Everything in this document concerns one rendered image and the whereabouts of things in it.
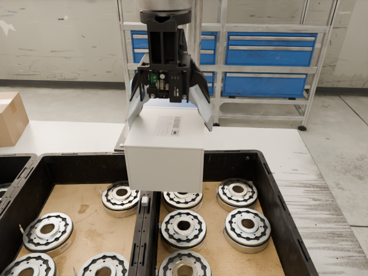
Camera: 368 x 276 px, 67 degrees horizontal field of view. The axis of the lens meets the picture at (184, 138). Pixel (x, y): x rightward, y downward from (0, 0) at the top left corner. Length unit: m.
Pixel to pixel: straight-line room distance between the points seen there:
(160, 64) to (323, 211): 0.76
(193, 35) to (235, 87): 1.73
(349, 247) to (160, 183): 0.63
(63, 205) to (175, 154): 0.45
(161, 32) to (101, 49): 3.18
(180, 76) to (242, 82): 2.19
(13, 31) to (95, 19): 0.99
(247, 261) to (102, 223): 0.35
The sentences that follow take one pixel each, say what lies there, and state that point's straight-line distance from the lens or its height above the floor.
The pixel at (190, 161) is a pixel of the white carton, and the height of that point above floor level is 1.11.
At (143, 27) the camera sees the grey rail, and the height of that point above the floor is 0.91.
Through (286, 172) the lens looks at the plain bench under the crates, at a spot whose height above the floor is 0.70.
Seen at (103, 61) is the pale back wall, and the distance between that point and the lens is 3.58.
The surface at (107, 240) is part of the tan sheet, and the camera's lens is 0.69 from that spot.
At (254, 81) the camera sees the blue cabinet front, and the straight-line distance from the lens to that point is 2.58.
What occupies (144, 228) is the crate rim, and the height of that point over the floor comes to 0.93.
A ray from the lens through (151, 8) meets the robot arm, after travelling 0.39.
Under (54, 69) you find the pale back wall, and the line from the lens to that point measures 3.87.
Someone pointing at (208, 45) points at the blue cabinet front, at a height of 0.77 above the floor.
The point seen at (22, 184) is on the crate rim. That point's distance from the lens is 0.75.
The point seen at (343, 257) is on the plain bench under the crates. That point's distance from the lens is 0.91.
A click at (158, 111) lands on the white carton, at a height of 1.13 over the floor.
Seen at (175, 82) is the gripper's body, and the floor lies 1.22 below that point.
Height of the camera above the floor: 1.36
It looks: 33 degrees down
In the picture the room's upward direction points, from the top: straight up
